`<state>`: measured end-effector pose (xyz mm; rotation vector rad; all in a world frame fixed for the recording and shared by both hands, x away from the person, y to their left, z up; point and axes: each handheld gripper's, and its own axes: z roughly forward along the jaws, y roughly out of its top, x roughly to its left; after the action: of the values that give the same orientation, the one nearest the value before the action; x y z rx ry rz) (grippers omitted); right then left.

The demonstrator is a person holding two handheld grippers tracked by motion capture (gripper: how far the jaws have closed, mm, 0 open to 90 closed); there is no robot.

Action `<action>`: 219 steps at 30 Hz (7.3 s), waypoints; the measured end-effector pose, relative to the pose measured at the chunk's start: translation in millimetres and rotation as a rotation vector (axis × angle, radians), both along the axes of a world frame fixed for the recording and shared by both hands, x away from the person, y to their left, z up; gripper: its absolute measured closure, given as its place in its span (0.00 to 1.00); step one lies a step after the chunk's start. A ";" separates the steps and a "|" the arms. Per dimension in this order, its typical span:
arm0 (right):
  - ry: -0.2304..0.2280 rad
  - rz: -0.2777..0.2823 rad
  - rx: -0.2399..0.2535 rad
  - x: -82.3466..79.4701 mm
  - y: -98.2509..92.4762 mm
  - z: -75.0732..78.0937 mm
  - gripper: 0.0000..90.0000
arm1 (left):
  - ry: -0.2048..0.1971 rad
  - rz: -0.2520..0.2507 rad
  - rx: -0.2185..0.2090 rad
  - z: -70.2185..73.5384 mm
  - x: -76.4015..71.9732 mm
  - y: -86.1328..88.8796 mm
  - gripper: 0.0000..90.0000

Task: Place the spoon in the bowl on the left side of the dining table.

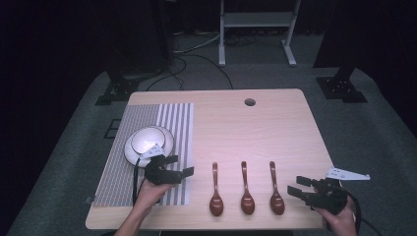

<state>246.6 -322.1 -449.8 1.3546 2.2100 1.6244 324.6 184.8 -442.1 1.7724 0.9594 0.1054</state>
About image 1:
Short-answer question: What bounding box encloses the brown soup spoon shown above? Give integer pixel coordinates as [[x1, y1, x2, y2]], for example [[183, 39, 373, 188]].
[[239, 160, 257, 216], [268, 160, 286, 216], [208, 161, 225, 217]]

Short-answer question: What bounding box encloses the person's right hand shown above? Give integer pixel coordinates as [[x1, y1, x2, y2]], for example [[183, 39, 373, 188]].
[[314, 199, 359, 236]]

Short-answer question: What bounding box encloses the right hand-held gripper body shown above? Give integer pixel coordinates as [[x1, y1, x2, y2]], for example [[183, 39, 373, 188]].
[[304, 166, 372, 216]]

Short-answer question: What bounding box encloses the grey striped placemat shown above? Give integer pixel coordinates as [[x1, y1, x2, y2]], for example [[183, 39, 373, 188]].
[[91, 102, 195, 207]]

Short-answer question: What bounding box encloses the white bowl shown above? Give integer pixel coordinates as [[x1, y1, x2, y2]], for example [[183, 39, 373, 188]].
[[130, 126, 167, 155]]

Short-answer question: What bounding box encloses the black floor cable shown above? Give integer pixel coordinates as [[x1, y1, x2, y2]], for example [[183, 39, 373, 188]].
[[145, 53, 234, 92]]

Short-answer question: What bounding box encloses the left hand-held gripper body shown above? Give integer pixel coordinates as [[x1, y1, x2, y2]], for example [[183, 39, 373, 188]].
[[139, 144, 185, 187]]

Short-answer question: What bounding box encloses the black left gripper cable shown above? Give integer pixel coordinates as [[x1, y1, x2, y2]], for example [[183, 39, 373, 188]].
[[132, 156, 148, 207]]

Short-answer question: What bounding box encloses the black stand with base plate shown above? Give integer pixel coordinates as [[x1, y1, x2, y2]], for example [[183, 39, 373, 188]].
[[94, 63, 142, 107], [312, 0, 369, 104]]

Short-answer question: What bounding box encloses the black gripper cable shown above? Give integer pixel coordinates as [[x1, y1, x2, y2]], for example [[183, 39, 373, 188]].
[[340, 187, 383, 236], [132, 156, 148, 207]]

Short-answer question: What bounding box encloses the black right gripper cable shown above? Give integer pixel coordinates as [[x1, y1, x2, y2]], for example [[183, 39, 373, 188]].
[[340, 187, 383, 236]]

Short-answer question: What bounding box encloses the grey floor cable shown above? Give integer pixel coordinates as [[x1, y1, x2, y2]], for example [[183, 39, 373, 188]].
[[172, 29, 221, 55]]

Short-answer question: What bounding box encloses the white metal stand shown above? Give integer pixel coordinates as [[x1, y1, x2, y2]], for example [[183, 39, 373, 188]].
[[217, 0, 302, 69]]

